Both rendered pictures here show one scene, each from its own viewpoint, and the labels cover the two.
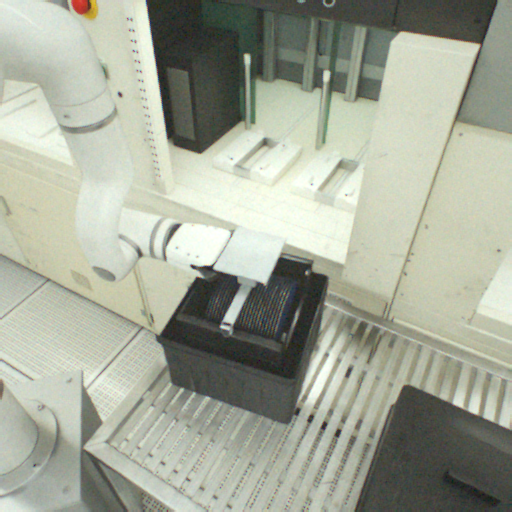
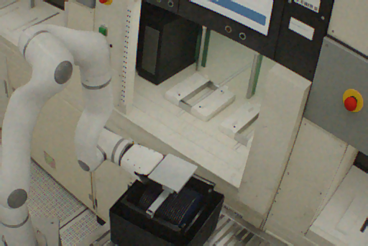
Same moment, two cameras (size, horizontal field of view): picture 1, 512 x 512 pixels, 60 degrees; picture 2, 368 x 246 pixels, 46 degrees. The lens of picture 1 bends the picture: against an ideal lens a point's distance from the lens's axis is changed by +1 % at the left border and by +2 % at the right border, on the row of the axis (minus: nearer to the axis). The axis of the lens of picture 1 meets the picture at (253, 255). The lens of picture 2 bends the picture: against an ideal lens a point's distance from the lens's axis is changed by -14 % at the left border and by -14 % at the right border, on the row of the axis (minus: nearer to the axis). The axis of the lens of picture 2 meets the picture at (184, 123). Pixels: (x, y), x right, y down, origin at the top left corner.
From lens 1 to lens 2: 0.65 m
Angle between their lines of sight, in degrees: 5
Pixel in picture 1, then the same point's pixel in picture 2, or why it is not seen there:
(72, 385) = (54, 226)
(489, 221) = (317, 175)
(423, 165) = (284, 137)
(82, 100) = (97, 75)
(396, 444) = not seen: outside the picture
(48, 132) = not seen: hidden behind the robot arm
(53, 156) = not seen: hidden behind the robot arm
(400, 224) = (271, 170)
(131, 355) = (77, 226)
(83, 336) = (45, 203)
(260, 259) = (177, 177)
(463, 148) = (306, 131)
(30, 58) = (81, 57)
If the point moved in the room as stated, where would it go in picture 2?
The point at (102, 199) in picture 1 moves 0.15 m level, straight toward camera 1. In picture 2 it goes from (92, 124) to (98, 161)
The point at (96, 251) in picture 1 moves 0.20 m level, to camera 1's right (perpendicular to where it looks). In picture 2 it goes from (83, 152) to (149, 166)
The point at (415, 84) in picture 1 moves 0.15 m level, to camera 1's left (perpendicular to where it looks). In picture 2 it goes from (280, 93) to (228, 83)
